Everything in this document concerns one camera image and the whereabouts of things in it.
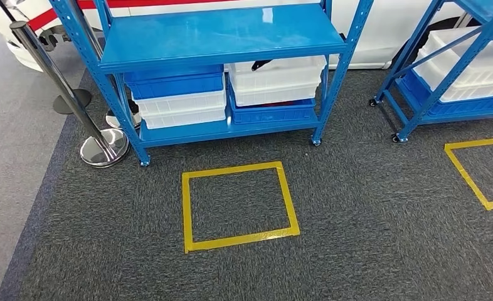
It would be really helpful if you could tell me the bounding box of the blue metal shelf rack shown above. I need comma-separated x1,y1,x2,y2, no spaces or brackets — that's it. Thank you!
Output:
49,0,375,168

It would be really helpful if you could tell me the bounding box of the blue rack on casters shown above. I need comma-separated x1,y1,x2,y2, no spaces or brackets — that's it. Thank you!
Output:
369,0,493,145

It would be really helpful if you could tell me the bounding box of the blue plastic crate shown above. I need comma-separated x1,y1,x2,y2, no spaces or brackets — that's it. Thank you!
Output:
396,70,493,120
228,88,317,126

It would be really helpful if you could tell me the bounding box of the red item in crate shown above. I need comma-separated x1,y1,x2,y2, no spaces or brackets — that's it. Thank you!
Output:
261,100,301,108

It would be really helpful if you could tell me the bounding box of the blue plastic bin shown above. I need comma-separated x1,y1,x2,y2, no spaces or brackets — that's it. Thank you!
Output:
123,65,225,100

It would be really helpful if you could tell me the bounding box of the white plastic bin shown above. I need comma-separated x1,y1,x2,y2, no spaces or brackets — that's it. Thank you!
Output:
225,55,327,108
412,26,493,104
131,88,228,130

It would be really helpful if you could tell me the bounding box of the barrier stanchion with belt head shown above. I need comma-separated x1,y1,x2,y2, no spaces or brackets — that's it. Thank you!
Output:
65,0,142,130

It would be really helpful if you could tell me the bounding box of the white car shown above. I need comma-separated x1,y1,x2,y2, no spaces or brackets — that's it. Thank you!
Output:
0,0,480,73

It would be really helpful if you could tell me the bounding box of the red barrier belt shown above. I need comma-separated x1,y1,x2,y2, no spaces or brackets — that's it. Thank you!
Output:
27,0,241,33

